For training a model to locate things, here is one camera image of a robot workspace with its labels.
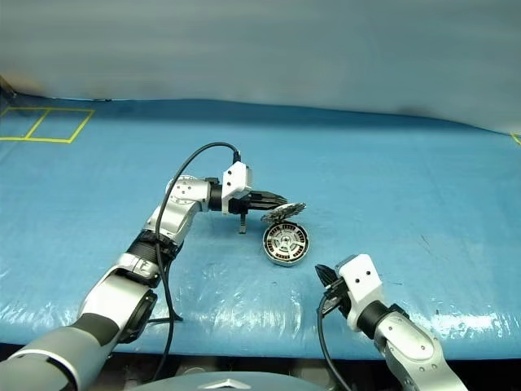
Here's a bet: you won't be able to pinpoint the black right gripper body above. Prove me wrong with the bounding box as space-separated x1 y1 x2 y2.
317 275 352 322

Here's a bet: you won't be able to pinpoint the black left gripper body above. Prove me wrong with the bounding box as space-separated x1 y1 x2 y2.
227 191 256 235

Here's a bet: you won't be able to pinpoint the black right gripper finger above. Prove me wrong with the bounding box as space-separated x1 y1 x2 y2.
315 263 339 288

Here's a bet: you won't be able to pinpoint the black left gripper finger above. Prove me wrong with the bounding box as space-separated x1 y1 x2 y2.
252 200 291 213
252 190 288 203

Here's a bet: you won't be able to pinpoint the black motor rotor silver spokes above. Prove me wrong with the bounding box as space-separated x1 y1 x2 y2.
260 201 307 224

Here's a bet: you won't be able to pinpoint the silver motor stator copper windings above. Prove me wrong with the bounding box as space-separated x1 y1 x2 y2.
261 221 313 269

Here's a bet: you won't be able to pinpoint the blue plastic table cover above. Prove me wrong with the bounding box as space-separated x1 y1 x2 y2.
0 95 521 362

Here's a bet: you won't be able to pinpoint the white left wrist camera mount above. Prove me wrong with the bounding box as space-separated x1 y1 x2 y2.
221 161 255 215

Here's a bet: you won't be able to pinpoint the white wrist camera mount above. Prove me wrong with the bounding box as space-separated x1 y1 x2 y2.
221 161 255 215
334 253 385 333

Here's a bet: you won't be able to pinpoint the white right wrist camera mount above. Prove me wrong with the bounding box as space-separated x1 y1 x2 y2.
334 253 385 333

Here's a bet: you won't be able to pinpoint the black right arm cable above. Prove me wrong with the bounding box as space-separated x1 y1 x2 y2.
316 293 353 391

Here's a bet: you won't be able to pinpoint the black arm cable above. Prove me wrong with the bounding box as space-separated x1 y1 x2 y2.
316 293 353 391
146 142 243 384

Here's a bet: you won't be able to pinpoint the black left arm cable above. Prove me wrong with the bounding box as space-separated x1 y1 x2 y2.
146 142 243 384

